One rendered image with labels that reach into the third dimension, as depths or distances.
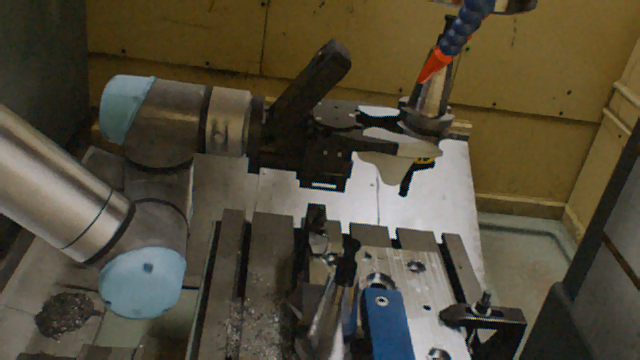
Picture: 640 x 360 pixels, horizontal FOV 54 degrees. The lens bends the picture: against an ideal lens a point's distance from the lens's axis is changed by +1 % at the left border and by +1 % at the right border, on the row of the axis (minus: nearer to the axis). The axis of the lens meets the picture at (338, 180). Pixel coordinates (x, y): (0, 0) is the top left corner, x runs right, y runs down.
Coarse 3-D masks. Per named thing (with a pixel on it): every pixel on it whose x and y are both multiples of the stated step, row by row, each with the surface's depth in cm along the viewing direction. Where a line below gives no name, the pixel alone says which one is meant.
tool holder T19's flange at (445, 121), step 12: (408, 96) 70; (408, 108) 67; (396, 120) 70; (408, 120) 67; (420, 120) 66; (432, 120) 66; (444, 120) 66; (408, 132) 67; (420, 132) 67; (432, 132) 67; (444, 132) 68
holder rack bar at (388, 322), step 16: (368, 288) 61; (368, 304) 59; (384, 304) 59; (400, 304) 59; (368, 320) 57; (384, 320) 57; (400, 320) 57; (368, 336) 56; (384, 336) 55; (400, 336) 56; (384, 352) 54; (400, 352) 54
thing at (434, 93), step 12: (432, 48) 65; (444, 72) 65; (420, 84) 66; (432, 84) 65; (444, 84) 65; (420, 96) 66; (432, 96) 66; (444, 96) 66; (420, 108) 66; (432, 108) 66; (444, 108) 67
